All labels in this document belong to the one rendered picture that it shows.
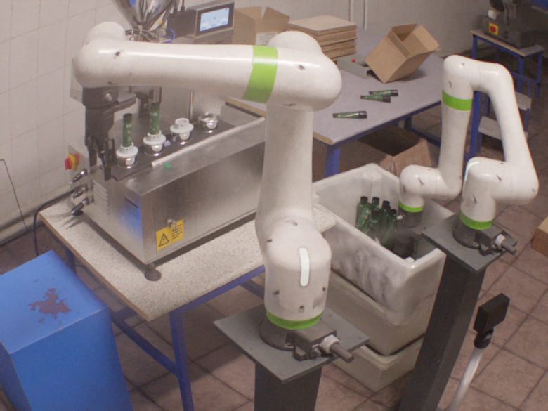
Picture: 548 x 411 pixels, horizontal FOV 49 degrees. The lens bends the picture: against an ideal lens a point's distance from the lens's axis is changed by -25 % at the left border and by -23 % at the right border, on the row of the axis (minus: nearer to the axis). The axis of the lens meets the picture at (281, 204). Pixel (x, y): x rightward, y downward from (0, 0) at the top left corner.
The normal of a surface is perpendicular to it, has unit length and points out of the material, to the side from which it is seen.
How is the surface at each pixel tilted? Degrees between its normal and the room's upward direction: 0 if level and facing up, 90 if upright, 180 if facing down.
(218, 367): 0
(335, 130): 0
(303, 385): 90
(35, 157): 90
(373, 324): 96
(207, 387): 0
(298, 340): 81
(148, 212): 90
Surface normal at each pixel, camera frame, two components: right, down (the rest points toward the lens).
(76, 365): 0.72, 0.38
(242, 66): 0.13, -0.01
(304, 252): 0.11, -0.71
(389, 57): -0.69, 0.33
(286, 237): -0.15, -0.85
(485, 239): -0.77, 0.14
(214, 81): -0.01, 0.72
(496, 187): 0.07, 0.44
